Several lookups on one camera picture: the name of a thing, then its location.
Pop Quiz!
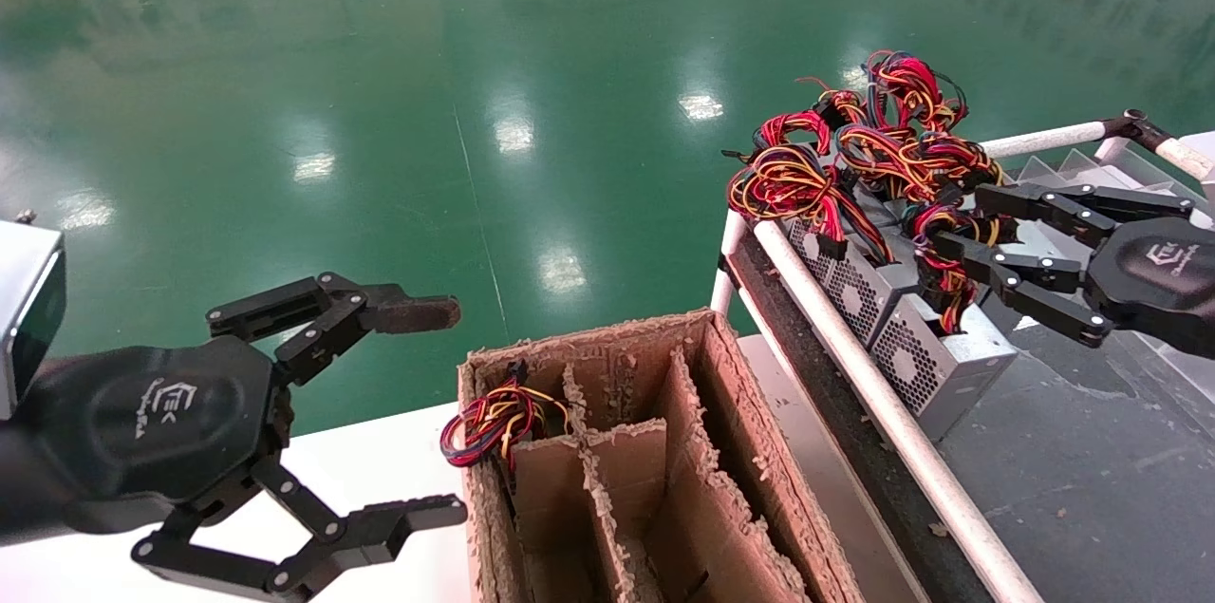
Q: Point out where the red yellow black wire bundle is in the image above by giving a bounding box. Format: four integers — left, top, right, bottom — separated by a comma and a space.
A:
812, 50, 971, 134

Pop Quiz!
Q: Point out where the power supply with wire bundle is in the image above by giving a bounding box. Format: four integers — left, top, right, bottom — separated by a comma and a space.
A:
869, 202, 1019, 444
441, 361, 573, 471

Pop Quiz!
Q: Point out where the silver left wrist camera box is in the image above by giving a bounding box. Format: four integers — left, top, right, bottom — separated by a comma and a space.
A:
0, 221, 67, 422

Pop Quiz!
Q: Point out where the clear plastic divider tray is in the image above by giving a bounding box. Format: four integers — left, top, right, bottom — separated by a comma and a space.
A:
1001, 147, 1215, 234

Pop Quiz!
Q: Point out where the black pipe joint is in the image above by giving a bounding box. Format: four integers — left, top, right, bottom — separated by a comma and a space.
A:
1101, 109, 1176, 155

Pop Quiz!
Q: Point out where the medium white rack pipe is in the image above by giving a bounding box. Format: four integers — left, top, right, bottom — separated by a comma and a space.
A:
981, 122, 1110, 160
1153, 136, 1215, 191

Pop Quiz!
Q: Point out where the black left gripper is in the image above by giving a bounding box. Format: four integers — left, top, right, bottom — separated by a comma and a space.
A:
19, 273, 469, 603

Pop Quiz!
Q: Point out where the brown cardboard box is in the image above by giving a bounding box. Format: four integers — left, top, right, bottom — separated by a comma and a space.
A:
458, 309, 869, 603

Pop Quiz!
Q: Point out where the dark grey rack shelf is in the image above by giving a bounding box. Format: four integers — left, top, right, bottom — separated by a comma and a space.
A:
935, 299, 1215, 603

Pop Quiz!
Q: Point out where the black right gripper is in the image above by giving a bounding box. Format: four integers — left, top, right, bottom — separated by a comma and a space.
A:
933, 182, 1215, 362

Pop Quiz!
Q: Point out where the grey power supply with wires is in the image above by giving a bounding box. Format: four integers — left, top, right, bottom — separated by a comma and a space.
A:
835, 123, 1005, 205
726, 109, 924, 349

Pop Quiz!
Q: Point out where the short white rack pipe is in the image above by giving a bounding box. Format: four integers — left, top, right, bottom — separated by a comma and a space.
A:
710, 209, 753, 317

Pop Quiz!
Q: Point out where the cardboard divider insert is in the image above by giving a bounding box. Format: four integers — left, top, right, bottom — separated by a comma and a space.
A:
513, 347, 789, 603

